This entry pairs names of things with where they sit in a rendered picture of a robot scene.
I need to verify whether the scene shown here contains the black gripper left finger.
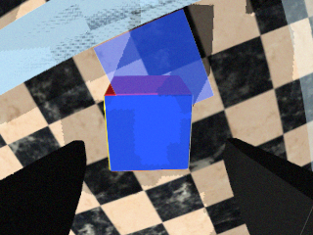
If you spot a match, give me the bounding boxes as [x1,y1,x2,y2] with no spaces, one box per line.
[0,140,87,235]

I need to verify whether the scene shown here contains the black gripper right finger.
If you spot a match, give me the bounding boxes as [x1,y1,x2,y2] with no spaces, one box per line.
[223,138,313,235]

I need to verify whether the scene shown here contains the transparent blue cube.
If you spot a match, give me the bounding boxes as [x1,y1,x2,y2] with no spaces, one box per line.
[93,9,214,105]

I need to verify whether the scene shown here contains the blue and red cube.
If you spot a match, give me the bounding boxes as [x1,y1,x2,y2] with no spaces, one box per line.
[104,84,193,171]

